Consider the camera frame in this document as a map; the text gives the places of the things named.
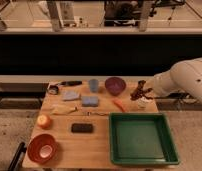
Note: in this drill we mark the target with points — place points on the dark red grape bunch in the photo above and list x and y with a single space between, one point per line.
140 91

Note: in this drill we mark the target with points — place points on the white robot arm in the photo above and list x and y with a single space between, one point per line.
184 75

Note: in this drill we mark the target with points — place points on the blue plastic cup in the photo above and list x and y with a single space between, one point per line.
93 85

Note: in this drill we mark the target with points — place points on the white paper cup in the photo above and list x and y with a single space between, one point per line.
143 102

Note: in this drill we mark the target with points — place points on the purple bowl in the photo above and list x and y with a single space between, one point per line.
115 85

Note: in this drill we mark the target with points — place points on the blue sponge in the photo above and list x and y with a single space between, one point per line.
90 101

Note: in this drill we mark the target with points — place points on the orange carrot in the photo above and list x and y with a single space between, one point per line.
119 104

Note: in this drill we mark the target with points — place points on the metal fork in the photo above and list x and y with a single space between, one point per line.
97 113

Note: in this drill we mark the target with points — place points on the light blue folded cloth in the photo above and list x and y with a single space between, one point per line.
70 95

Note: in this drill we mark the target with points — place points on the black rectangular block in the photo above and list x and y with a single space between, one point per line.
82 128

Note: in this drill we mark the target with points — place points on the green plastic tray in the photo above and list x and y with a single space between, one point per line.
141 140

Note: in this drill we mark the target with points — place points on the orange apple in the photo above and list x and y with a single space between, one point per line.
44 121

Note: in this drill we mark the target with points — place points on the orange bowl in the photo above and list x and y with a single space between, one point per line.
42 148

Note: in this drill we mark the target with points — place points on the black chair part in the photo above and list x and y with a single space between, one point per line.
20 150

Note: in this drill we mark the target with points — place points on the black handled tool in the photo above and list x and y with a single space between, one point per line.
70 83

